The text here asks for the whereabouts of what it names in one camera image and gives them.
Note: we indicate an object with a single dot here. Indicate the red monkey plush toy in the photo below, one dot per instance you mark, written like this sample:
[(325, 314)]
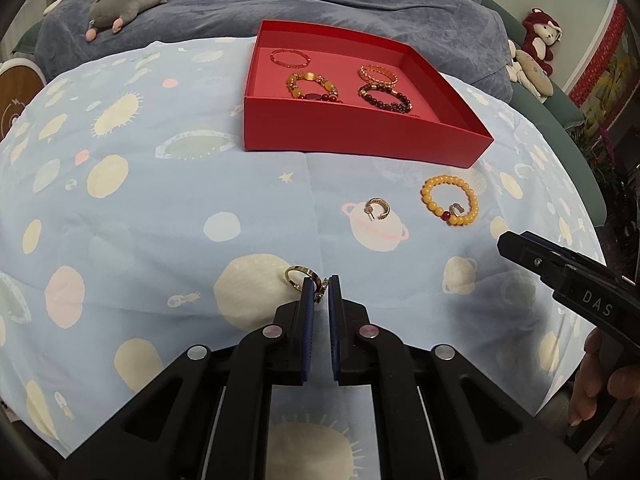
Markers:
[(537, 47)]

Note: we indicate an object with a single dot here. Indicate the round wooden disc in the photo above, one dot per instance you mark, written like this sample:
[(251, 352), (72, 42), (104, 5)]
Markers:
[(12, 105)]

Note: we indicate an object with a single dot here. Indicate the green sofa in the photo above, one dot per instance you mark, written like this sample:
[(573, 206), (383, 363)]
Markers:
[(560, 107)]

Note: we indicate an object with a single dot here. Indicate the dark houseplant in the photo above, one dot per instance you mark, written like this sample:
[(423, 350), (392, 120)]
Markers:
[(615, 185)]

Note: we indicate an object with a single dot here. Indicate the person's right hand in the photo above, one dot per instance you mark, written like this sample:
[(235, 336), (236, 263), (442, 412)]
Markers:
[(592, 385)]

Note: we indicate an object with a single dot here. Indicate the wide gold bangle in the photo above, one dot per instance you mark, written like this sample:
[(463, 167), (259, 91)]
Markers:
[(382, 80)]

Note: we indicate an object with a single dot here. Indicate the gold hoop earring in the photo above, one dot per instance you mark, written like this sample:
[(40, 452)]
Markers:
[(385, 205)]

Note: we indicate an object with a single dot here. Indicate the grey plush toy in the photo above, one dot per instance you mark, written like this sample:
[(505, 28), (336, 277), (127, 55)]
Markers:
[(130, 2)]

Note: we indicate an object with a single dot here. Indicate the yellow wall poster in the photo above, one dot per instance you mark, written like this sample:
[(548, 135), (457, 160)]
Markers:
[(620, 90)]

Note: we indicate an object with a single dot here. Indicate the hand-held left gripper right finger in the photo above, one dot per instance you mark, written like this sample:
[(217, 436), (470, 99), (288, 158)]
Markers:
[(334, 332)]

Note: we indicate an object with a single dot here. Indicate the red cardboard box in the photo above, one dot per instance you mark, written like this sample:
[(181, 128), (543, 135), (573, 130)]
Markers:
[(350, 132)]

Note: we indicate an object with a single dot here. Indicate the thin gold bangle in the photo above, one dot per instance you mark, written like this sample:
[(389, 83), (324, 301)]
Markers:
[(287, 63)]

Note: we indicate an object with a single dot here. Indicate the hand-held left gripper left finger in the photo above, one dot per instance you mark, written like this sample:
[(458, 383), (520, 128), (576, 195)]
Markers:
[(307, 332)]

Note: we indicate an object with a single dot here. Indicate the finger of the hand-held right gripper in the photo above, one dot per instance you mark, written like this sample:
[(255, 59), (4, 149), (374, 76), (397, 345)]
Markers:
[(525, 255), (582, 257)]

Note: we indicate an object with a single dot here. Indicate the beige plush toy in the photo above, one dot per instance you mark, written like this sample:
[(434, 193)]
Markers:
[(530, 67)]

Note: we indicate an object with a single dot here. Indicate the red wall banner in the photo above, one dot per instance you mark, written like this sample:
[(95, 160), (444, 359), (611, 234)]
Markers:
[(600, 55)]

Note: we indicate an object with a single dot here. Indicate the small silver earring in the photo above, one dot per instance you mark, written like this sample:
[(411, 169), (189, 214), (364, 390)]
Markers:
[(455, 207)]

